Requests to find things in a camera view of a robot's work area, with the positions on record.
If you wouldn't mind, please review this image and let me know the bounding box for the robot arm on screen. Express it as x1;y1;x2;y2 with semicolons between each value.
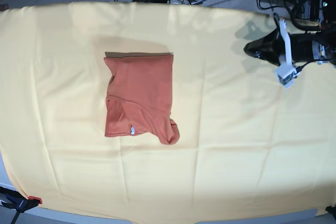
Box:
244;0;335;69

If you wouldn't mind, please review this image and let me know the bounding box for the terracotta orange T-shirt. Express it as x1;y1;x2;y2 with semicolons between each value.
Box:
104;55;180;145

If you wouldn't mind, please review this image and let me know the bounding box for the gripper body on screen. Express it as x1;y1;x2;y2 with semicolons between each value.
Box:
272;13;327;66

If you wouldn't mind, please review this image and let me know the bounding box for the yellow table cloth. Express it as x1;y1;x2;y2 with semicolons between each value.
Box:
1;3;335;223

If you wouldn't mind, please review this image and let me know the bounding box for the wrist camera on screen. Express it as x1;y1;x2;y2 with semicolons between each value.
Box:
275;63;297;89

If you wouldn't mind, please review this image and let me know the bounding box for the black clamp at right corner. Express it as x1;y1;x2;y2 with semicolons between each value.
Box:
326;206;336;219

